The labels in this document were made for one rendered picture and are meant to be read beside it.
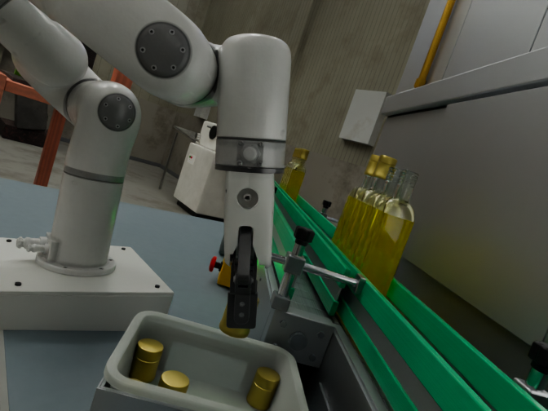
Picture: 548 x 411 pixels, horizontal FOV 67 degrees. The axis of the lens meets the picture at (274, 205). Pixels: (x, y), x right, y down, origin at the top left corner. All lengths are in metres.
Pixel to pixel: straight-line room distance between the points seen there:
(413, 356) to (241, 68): 0.34
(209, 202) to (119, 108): 4.71
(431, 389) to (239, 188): 0.26
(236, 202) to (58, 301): 0.36
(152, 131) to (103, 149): 8.86
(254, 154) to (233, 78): 0.08
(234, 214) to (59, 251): 0.41
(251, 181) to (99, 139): 0.35
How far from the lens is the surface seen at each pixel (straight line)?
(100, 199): 0.73
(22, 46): 0.71
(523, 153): 0.72
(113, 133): 0.71
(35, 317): 0.69
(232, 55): 0.43
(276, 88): 0.43
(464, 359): 0.54
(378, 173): 0.82
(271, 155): 0.42
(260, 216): 0.41
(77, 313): 0.70
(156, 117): 9.56
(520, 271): 0.64
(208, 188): 5.31
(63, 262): 0.76
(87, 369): 0.64
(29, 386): 0.60
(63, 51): 0.70
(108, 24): 0.41
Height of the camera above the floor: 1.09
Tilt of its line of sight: 7 degrees down
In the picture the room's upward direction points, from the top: 19 degrees clockwise
